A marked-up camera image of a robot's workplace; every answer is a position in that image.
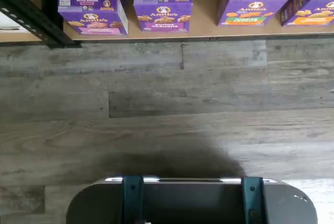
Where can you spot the purple Annie's hidden veggies box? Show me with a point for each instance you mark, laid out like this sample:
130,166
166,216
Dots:
250,4

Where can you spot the purple Annie's box orange patch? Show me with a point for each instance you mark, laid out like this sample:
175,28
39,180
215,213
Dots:
310,10

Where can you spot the black metal shelf rack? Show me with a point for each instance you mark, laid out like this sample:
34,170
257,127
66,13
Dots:
52,12

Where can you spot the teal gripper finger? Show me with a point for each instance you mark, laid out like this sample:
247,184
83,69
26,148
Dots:
133,200
254,200

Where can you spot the white snack box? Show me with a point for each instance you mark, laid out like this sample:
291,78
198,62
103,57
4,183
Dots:
10,23

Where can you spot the purple Annie's box pink patch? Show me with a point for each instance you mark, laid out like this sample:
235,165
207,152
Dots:
91,15

